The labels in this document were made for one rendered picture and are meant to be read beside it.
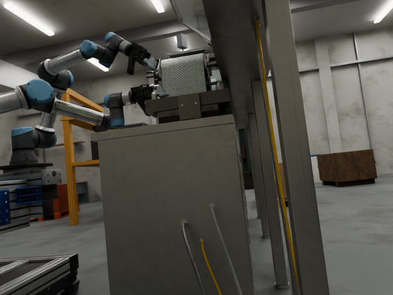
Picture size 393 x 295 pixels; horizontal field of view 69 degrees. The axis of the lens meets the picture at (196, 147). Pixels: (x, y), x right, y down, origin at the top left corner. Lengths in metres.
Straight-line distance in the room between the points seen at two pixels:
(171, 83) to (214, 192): 0.67
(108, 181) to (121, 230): 0.23
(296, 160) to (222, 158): 0.55
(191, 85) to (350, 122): 7.91
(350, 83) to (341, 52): 0.92
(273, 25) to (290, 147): 0.31
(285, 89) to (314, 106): 8.32
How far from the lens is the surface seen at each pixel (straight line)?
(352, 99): 9.35
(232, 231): 1.26
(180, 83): 1.58
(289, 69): 0.76
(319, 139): 8.96
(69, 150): 5.11
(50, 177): 1.88
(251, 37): 1.15
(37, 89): 1.54
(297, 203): 0.73
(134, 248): 1.37
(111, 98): 1.65
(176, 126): 1.27
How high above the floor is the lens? 0.68
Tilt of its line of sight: 4 degrees up
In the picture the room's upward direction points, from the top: 6 degrees counter-clockwise
